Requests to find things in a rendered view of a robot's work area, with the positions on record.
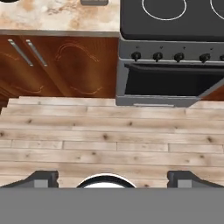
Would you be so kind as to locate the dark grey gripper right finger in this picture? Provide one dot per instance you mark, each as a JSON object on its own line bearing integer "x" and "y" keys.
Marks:
{"x": 180, "y": 179}

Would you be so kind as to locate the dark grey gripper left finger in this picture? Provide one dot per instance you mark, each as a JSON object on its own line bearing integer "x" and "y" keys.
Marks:
{"x": 43, "y": 179}

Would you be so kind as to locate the round black and white object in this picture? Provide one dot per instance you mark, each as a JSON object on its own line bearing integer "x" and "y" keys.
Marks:
{"x": 106, "y": 181}

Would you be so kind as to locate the black oven door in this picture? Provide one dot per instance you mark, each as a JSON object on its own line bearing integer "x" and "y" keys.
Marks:
{"x": 172, "y": 80}

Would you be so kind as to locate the brown wooden cupboard door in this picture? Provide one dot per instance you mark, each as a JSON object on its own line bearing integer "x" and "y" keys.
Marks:
{"x": 17, "y": 73}
{"x": 84, "y": 67}

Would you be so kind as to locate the black oven knob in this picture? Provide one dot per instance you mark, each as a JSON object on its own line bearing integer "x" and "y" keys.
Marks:
{"x": 157, "y": 56}
{"x": 204, "y": 57}
{"x": 179, "y": 57}
{"x": 222, "y": 57}
{"x": 136, "y": 55}

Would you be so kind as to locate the grey oven with black hob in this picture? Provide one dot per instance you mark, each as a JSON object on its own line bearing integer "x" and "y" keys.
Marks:
{"x": 172, "y": 52}

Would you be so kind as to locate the grey object on worktop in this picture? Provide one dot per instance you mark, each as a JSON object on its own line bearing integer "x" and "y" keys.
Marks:
{"x": 94, "y": 2}

